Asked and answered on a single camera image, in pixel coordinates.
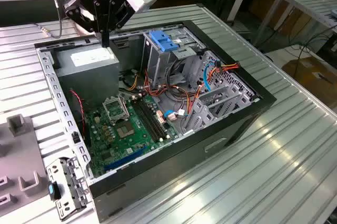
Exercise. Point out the grey parts rack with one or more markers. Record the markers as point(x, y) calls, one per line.
point(21, 155)

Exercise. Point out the CPU socket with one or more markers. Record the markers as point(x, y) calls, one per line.
point(126, 130)

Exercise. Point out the grey metal disk bay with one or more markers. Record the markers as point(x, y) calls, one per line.
point(210, 97)

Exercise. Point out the blue plastic drive latch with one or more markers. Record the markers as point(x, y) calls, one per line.
point(163, 41)

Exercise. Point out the grey metal drive cage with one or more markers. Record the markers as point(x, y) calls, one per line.
point(158, 63)

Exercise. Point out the black RAM slot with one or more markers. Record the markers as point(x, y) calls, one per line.
point(149, 119)
point(153, 118)
point(156, 117)
point(146, 120)

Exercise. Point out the black PC case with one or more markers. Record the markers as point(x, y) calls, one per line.
point(171, 171)

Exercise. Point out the brown cardboard box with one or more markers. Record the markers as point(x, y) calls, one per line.
point(310, 74)

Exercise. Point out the green motherboard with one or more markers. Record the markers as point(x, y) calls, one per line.
point(131, 140)

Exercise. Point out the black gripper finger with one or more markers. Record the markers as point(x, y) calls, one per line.
point(118, 13)
point(87, 13)

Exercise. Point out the blue expansion slot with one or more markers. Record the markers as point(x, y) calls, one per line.
point(123, 160)

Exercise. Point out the grey power supply unit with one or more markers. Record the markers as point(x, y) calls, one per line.
point(87, 82)

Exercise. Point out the metal slat side table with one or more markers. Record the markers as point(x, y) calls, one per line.
point(310, 3)

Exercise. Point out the grey slot cover retainer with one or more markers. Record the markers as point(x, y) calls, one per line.
point(75, 182)

